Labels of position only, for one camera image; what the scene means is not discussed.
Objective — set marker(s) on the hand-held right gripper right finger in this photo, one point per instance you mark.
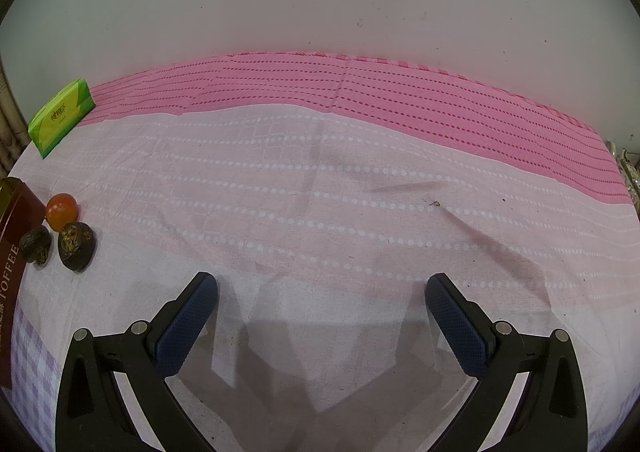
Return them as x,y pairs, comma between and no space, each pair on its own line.
457,327

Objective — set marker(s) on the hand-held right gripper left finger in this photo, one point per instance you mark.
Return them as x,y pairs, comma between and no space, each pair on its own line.
187,327

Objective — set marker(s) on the gold metal tin box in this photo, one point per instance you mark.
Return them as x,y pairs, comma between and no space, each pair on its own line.
15,252

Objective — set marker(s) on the small dark passion fruit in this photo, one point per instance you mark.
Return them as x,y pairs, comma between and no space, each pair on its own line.
76,247

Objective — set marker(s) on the small orange mandarin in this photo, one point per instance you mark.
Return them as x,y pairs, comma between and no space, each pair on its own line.
62,210

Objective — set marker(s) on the wrinkled dark passion fruit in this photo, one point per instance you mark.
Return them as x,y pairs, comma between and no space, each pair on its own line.
36,245

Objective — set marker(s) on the pink and white tablecloth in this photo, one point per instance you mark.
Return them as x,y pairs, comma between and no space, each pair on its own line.
320,207

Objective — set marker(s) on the shiny clear object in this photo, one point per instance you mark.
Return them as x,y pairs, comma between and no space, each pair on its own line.
627,169

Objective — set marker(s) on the green tissue pack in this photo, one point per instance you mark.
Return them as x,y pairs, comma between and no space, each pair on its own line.
60,117

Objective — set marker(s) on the bamboo print curtain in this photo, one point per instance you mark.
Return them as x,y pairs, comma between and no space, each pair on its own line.
9,132

